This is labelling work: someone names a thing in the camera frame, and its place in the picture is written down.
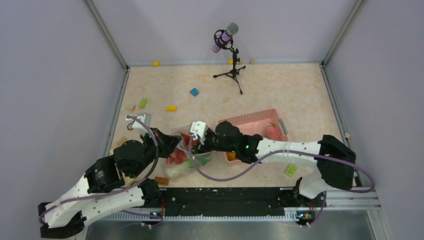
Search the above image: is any red lychee bunch toy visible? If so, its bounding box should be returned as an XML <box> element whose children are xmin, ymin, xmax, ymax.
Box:
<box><xmin>165</xmin><ymin>134</ymin><xmax>190</xmax><ymax>165</ymax></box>

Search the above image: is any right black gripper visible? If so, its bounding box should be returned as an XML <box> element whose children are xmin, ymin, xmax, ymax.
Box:
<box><xmin>189</xmin><ymin>129</ymin><xmax>238</xmax><ymax>159</ymax></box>

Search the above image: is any purple microphone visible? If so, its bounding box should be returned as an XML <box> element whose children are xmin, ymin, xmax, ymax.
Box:
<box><xmin>212</xmin><ymin>22</ymin><xmax>239</xmax><ymax>54</ymax></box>

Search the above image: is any pink perforated plastic basket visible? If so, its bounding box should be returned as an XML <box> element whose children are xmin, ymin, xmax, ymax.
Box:
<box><xmin>217</xmin><ymin>108</ymin><xmax>292</xmax><ymax>167</ymax></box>

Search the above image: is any green block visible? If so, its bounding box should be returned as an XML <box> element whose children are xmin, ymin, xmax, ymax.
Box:
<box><xmin>138</xmin><ymin>98</ymin><xmax>148</xmax><ymax>109</ymax></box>

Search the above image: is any blue block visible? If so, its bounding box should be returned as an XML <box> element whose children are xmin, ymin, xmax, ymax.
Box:
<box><xmin>189</xmin><ymin>88</ymin><xmax>199</xmax><ymax>97</ymax></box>

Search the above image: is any green lego brick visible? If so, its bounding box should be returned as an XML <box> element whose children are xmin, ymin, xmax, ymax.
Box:
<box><xmin>284</xmin><ymin>164</ymin><xmax>298</xmax><ymax>177</ymax></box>

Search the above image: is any brown wooden block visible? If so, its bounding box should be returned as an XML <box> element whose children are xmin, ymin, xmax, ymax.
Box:
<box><xmin>154</xmin><ymin>176</ymin><xmax>170</xmax><ymax>186</ymax></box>

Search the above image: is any pink peach toy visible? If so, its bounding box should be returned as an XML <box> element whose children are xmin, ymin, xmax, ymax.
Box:
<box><xmin>264</xmin><ymin>122</ymin><xmax>282</xmax><ymax>141</ymax></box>

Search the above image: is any small tan wooden cube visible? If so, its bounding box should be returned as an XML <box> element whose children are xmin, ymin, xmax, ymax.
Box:
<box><xmin>127</xmin><ymin>104</ymin><xmax>136</xmax><ymax>111</ymax></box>

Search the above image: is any green bok choy toy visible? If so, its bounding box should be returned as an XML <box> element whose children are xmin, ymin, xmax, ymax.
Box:
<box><xmin>164</xmin><ymin>155</ymin><xmax>211</xmax><ymax>179</ymax></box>

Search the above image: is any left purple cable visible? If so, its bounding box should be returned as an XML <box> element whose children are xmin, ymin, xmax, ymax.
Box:
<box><xmin>39</xmin><ymin>115</ymin><xmax>165</xmax><ymax>229</ymax></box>

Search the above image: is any yellow rectangular block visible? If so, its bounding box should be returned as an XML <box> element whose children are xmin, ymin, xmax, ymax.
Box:
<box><xmin>165</xmin><ymin>105</ymin><xmax>177</xmax><ymax>112</ymax></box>

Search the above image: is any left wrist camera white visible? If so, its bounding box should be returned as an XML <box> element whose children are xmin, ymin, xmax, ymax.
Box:
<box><xmin>125</xmin><ymin>112</ymin><xmax>152</xmax><ymax>136</ymax></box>

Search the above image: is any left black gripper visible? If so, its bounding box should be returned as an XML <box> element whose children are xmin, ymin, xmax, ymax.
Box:
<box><xmin>130</xmin><ymin>126</ymin><xmax>183</xmax><ymax>178</ymax></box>

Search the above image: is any black tripod mic stand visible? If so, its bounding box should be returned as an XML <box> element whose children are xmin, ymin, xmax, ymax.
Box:
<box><xmin>212</xmin><ymin>47</ymin><xmax>246</xmax><ymax>95</ymax></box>

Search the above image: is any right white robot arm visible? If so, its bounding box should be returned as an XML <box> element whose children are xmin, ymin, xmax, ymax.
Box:
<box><xmin>189</xmin><ymin>121</ymin><xmax>356</xmax><ymax>206</ymax></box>

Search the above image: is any red yellow mango toy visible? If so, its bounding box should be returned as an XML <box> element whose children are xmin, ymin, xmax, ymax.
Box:
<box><xmin>226</xmin><ymin>152</ymin><xmax>237</xmax><ymax>162</ymax></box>

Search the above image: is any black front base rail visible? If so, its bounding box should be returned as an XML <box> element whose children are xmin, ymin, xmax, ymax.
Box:
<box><xmin>144</xmin><ymin>187</ymin><xmax>324</xmax><ymax>217</ymax></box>

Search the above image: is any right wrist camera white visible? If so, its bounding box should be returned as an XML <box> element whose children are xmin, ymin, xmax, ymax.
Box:
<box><xmin>189</xmin><ymin>121</ymin><xmax>208</xmax><ymax>143</ymax></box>

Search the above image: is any clear zip top bag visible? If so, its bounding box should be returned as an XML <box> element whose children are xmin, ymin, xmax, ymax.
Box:
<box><xmin>171</xmin><ymin>125</ymin><xmax>213</xmax><ymax>179</ymax></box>

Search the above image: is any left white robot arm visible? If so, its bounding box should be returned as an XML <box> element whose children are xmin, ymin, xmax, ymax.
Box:
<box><xmin>38</xmin><ymin>128</ymin><xmax>183</xmax><ymax>239</ymax></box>

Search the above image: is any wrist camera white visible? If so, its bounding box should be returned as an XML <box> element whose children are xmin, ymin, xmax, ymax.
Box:
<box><xmin>189</xmin><ymin>121</ymin><xmax>208</xmax><ymax>143</ymax></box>
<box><xmin>125</xmin><ymin>112</ymin><xmax>152</xmax><ymax>136</ymax></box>

